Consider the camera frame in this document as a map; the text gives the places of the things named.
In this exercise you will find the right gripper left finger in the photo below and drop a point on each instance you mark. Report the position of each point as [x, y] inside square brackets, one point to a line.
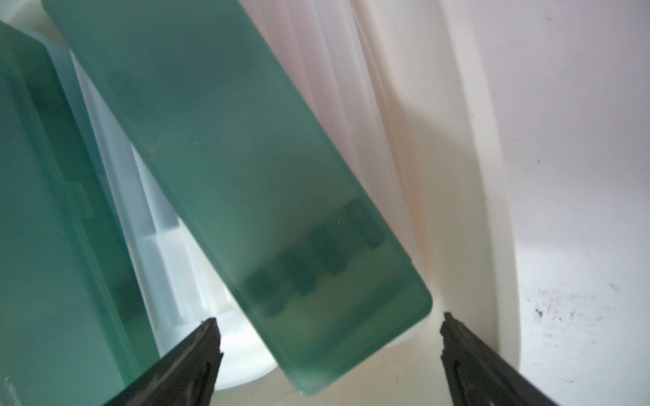
[185, 376]

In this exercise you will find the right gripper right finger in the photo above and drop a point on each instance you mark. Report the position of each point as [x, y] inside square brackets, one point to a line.
[477, 375]

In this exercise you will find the dark green pencil case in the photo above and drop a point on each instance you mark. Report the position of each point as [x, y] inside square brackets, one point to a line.
[74, 329]
[253, 175]

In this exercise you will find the white plastic storage box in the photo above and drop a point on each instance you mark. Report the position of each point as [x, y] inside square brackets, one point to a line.
[424, 70]

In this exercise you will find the clear frosted pencil case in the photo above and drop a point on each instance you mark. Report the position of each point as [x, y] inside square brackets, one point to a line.
[319, 47]
[180, 287]

